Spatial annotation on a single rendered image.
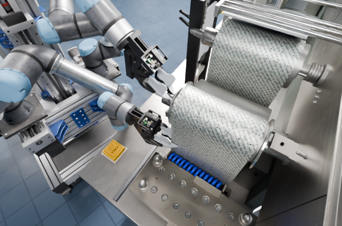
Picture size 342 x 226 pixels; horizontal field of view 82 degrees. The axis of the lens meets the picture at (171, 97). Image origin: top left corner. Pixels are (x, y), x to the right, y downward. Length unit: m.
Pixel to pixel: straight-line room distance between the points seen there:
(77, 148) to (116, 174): 0.99
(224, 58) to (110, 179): 0.65
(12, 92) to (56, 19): 0.29
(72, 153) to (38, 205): 0.47
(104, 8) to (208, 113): 0.38
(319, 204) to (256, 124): 0.23
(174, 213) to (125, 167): 0.31
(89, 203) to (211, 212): 1.31
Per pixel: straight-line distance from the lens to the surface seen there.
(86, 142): 1.85
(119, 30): 0.55
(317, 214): 0.38
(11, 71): 0.81
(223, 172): 0.69
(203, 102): 0.54
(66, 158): 1.85
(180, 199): 0.72
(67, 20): 0.68
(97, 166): 0.94
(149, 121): 0.70
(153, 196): 0.73
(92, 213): 1.86
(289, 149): 0.57
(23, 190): 2.16
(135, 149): 0.93
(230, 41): 0.64
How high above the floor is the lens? 1.74
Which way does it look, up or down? 51 degrees down
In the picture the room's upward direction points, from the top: straight up
